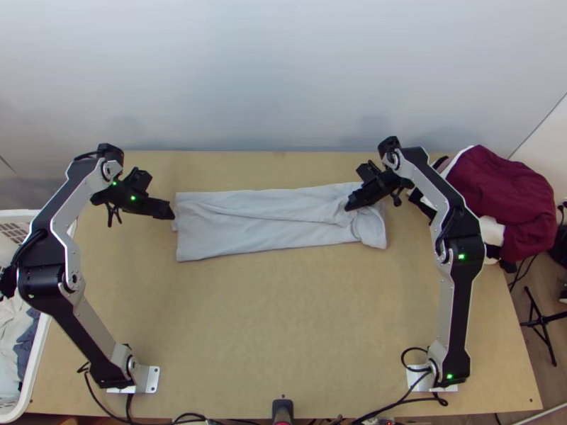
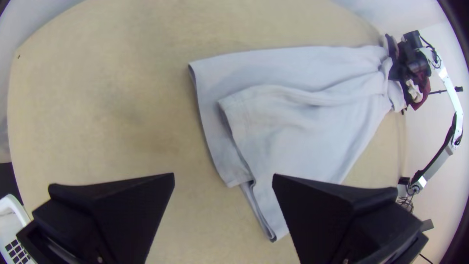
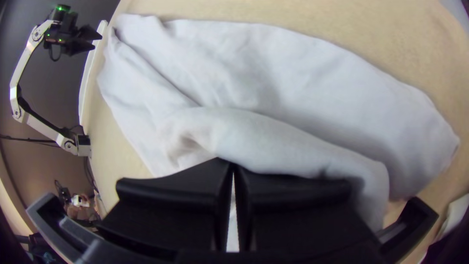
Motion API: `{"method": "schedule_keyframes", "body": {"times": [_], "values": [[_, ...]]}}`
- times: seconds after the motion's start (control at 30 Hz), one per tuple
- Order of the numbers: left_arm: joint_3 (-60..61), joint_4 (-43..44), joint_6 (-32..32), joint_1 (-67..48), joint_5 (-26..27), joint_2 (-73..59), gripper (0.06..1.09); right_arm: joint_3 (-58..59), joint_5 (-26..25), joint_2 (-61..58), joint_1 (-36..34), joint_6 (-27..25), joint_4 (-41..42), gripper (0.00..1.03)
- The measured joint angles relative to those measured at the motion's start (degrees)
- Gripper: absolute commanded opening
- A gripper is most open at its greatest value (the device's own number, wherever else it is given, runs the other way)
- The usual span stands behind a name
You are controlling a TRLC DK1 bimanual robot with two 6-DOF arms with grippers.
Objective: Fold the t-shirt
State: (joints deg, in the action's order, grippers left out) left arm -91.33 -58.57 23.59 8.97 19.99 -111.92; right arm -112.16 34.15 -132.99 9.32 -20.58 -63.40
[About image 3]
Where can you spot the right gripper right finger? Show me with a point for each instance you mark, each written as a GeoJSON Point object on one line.
{"type": "Point", "coordinates": [293, 212]}

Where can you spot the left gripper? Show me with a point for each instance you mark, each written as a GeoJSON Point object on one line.
{"type": "Point", "coordinates": [66, 36]}

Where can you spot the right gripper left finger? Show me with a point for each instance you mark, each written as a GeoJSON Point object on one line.
{"type": "Point", "coordinates": [176, 205]}

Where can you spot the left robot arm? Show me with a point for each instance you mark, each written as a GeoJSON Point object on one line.
{"type": "Point", "coordinates": [24, 60]}

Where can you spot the light grey t-shirt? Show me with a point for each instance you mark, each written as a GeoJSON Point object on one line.
{"type": "Point", "coordinates": [275, 91]}

